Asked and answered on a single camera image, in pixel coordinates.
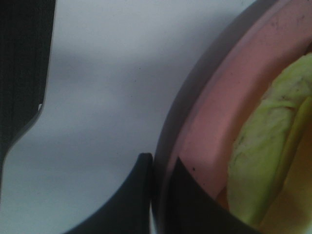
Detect white bread sandwich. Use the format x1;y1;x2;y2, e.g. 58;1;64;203
226;54;312;229

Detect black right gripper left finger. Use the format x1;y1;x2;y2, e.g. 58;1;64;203
67;153;153;234

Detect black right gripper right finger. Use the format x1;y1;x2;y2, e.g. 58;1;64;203
159;159;259;234

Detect pink speckled plate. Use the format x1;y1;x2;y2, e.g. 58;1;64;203
152;0;312;233

